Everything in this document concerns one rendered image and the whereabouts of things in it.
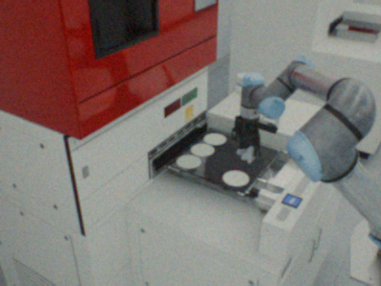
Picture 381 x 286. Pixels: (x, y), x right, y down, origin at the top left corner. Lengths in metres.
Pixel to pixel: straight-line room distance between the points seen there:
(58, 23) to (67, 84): 0.17
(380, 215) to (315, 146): 0.30
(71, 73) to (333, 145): 0.69
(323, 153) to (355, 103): 0.13
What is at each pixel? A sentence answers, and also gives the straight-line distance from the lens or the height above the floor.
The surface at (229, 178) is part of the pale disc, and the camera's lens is 1.59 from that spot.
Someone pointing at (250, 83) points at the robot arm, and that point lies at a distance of 1.37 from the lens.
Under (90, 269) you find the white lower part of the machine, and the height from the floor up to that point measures 0.65.
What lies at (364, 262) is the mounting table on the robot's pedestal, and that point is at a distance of 1.49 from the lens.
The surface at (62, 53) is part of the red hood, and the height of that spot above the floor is 1.49.
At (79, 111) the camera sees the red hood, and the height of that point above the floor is 1.32.
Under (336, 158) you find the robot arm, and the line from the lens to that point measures 0.96.
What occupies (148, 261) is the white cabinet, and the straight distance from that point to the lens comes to 1.72.
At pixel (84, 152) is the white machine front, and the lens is 1.33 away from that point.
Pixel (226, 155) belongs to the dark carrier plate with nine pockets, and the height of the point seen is 0.90.
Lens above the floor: 1.84
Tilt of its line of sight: 31 degrees down
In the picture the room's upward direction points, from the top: straight up
